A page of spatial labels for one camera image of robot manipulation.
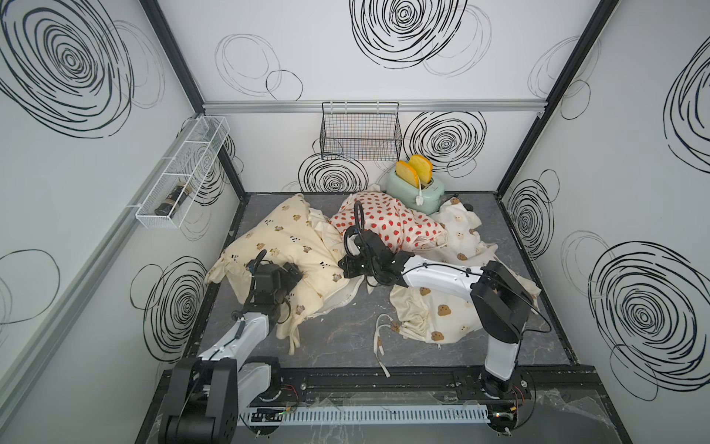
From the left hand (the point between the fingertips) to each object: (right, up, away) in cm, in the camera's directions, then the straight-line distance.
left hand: (289, 272), depth 89 cm
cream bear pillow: (0, +13, +5) cm, 14 cm away
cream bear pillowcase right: (+45, -12, -7) cm, 47 cm away
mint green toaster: (+50, +27, +10) cm, 57 cm away
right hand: (+16, +3, -4) cm, 17 cm away
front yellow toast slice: (+40, +34, +10) cm, 54 cm away
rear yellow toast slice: (+46, +36, +11) cm, 60 cm away
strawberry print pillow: (+35, +15, 0) cm, 38 cm away
